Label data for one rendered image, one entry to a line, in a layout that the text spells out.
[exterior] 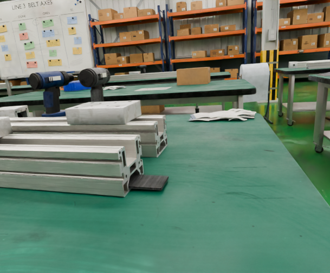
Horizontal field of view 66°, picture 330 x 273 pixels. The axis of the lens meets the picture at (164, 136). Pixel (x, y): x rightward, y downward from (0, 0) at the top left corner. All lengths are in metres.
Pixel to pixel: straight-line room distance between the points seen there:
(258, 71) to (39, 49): 3.09
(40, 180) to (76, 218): 0.14
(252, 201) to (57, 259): 0.28
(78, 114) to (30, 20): 3.54
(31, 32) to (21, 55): 0.36
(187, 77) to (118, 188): 2.15
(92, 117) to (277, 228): 0.46
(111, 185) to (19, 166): 0.19
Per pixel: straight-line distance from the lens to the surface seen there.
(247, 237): 0.36
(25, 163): 0.54
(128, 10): 10.65
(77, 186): 0.49
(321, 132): 2.92
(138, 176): 0.50
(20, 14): 4.26
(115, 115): 0.62
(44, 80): 1.02
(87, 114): 0.65
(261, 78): 4.08
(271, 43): 6.26
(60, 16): 3.92
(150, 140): 0.61
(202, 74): 2.51
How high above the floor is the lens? 1.00
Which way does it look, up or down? 16 degrees down
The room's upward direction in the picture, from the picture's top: 4 degrees counter-clockwise
